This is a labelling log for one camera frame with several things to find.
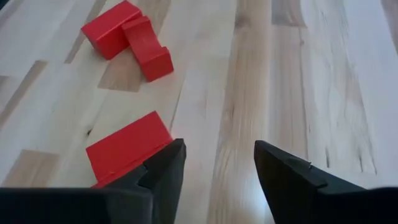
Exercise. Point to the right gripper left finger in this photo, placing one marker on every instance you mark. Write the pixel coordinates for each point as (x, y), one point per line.
(161, 186)

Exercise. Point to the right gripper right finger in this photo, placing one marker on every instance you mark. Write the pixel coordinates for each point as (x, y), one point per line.
(289, 189)

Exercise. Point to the red smooth block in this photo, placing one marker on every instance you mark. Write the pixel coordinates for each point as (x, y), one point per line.
(109, 31)
(124, 149)

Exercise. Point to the red arch block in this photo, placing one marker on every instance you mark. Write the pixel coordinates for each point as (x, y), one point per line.
(155, 62)

